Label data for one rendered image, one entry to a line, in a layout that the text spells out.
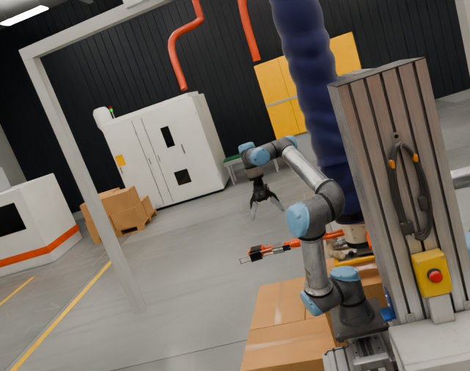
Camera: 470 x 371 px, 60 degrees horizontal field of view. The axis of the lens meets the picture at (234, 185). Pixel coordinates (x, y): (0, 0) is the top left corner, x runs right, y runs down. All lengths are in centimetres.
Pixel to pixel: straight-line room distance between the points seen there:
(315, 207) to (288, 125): 800
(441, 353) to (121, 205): 793
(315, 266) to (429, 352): 48
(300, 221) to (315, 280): 31
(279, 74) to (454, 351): 836
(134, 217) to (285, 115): 403
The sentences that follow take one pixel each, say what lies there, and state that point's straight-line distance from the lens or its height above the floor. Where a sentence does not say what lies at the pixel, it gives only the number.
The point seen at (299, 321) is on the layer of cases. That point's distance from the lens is 290.
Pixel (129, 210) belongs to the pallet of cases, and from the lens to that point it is 881.
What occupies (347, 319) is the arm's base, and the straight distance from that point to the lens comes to 187.
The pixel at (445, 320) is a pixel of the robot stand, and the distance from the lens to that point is 148.
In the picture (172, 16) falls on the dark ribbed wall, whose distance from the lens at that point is 1310.
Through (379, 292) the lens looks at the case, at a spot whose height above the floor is 89.
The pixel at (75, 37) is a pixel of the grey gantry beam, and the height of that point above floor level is 311.
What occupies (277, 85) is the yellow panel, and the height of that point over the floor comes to 192.
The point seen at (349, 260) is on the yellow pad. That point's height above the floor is 107.
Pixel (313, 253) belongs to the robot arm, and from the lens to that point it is 156.
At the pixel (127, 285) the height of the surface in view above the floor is 38.
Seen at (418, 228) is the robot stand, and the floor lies 153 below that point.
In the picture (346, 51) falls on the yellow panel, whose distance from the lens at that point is 947.
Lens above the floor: 211
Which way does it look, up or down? 12 degrees down
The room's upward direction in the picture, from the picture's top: 19 degrees counter-clockwise
